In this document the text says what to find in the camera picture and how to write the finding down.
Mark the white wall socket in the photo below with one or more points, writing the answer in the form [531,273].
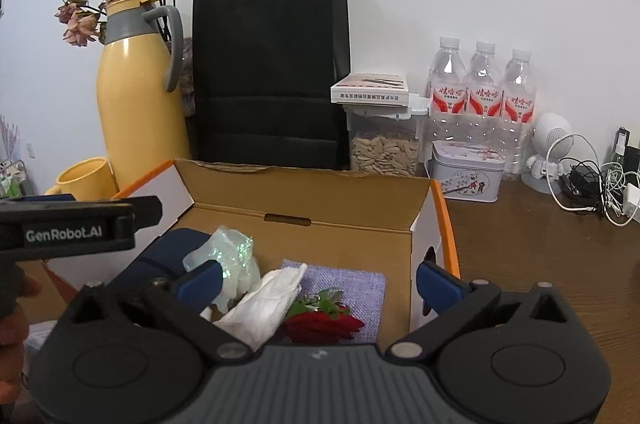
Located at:
[31,151]

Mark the white robot-shaped fan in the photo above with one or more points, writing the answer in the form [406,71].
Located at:
[550,134]

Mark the dark spray bottle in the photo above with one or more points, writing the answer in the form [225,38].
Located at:
[621,149]

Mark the white tissue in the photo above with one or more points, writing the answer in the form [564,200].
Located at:
[265,299]

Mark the purple woven mat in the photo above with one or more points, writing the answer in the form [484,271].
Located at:
[350,284]

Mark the flat white printed box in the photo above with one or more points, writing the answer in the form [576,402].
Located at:
[370,86]

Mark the navy zip case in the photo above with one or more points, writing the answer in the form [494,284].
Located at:
[160,254]

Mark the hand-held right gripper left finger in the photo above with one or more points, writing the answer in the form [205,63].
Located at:
[200,285]

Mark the red cardboard box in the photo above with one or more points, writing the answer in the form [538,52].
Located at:
[300,199]

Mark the white printed metal tin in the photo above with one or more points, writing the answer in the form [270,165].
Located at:
[465,174]

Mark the yellow thermos jug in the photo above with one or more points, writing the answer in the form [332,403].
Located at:
[135,104]

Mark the red artificial rose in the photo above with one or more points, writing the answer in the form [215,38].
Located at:
[320,326]

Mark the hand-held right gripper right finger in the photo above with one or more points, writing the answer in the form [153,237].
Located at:
[437,286]

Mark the white charger plug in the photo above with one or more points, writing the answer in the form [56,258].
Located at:
[632,203]

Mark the clear container of seeds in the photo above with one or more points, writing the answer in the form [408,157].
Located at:
[382,151]

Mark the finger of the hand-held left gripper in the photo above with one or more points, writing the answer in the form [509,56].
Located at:
[50,199]
[140,210]

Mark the person's left hand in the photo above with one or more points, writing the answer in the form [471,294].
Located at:
[12,354]

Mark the yellow ceramic mug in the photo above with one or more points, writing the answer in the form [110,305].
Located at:
[85,179]

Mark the translucent green plastic bag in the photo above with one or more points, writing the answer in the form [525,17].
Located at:
[235,254]

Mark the black paper bag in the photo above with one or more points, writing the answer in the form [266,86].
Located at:
[265,79]

